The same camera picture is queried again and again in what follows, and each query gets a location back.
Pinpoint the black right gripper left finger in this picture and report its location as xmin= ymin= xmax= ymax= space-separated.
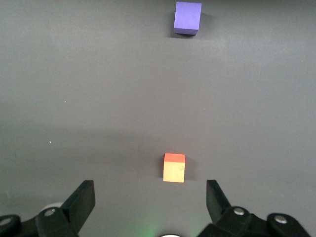
xmin=0 ymin=179 xmax=96 ymax=237

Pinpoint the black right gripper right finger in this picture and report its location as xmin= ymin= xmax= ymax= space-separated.
xmin=197 ymin=179 xmax=312 ymax=237

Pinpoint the orange foam block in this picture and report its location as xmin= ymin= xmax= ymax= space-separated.
xmin=162 ymin=153 xmax=186 ymax=184

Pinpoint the purple foam block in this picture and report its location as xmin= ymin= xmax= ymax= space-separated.
xmin=173 ymin=1 xmax=202 ymax=36

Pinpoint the dark grey table mat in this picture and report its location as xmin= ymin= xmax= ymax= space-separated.
xmin=0 ymin=0 xmax=316 ymax=237

